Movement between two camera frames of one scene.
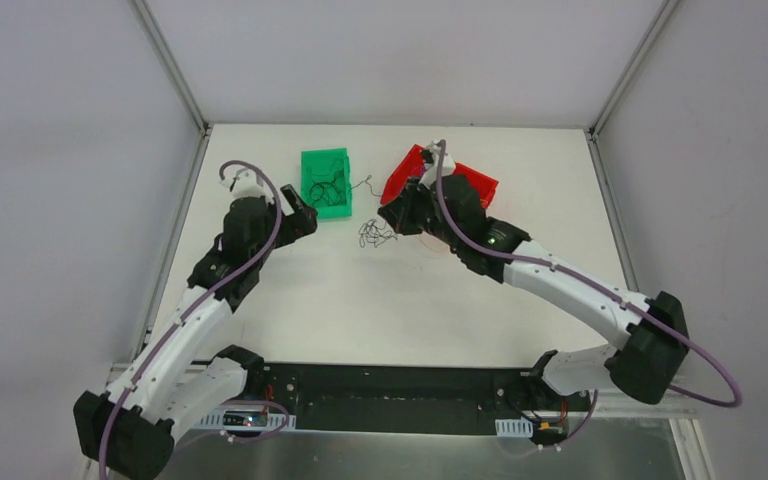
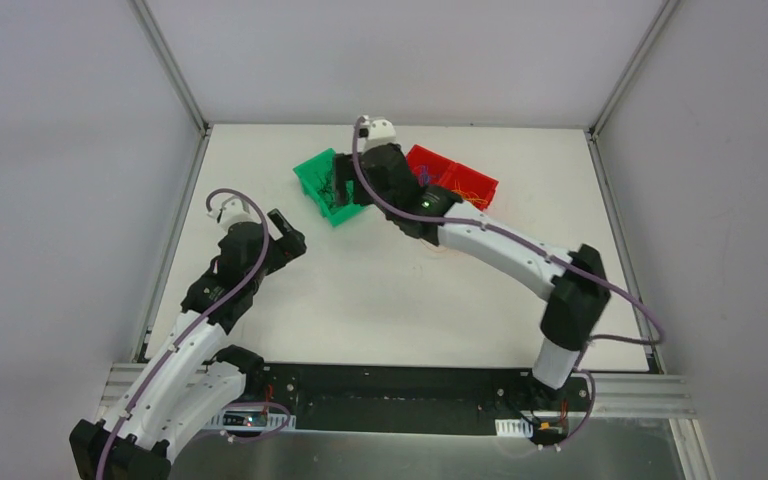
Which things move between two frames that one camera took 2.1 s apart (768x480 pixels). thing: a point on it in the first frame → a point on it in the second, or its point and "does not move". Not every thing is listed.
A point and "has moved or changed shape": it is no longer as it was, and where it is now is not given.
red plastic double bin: x=411 y=164 does not move
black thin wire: x=334 y=191 has moved or changed shape
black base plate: x=378 y=394 does not move
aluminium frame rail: x=673 y=404 does not move
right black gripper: x=404 y=213 → x=344 y=179
